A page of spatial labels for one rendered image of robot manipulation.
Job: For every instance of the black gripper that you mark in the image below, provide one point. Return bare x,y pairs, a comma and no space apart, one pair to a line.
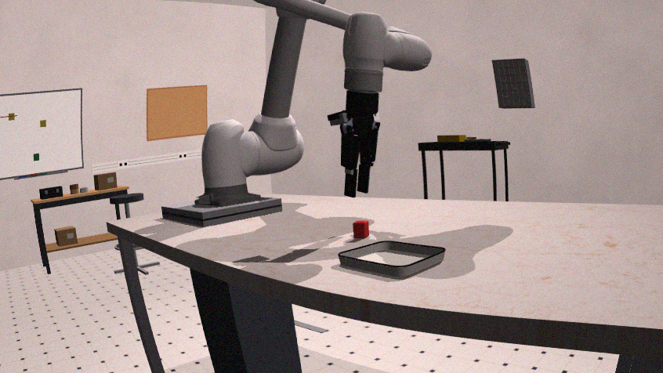
361,107

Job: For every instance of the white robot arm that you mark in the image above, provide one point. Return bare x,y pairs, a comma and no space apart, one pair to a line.
271,145

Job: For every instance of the red cube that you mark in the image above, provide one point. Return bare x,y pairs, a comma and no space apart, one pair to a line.
360,229

